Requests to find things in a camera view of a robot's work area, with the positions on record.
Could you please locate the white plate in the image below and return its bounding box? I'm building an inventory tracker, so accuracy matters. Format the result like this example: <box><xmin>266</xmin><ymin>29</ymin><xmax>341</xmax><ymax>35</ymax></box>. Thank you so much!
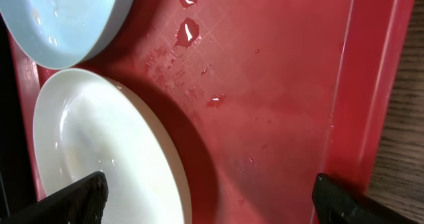
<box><xmin>32</xmin><ymin>68</ymin><xmax>192</xmax><ymax>223</ymax></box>

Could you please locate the red plastic tray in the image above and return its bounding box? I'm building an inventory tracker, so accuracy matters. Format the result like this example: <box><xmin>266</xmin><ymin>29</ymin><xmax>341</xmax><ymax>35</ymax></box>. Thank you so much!
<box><xmin>9</xmin><ymin>0</ymin><xmax>414</xmax><ymax>223</ymax></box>

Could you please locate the light blue plate with stain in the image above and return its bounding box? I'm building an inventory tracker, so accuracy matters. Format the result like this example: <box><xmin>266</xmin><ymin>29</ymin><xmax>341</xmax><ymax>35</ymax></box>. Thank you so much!
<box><xmin>1</xmin><ymin>0</ymin><xmax>133</xmax><ymax>70</ymax></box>

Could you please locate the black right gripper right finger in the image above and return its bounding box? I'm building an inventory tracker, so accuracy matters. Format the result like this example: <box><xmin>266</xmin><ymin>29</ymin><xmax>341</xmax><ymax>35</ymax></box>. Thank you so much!
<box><xmin>312</xmin><ymin>173</ymin><xmax>417</xmax><ymax>224</ymax></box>

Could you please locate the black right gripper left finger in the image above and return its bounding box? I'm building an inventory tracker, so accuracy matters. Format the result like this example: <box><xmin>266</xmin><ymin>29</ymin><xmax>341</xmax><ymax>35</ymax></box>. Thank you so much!
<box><xmin>1</xmin><ymin>171</ymin><xmax>109</xmax><ymax>224</ymax></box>

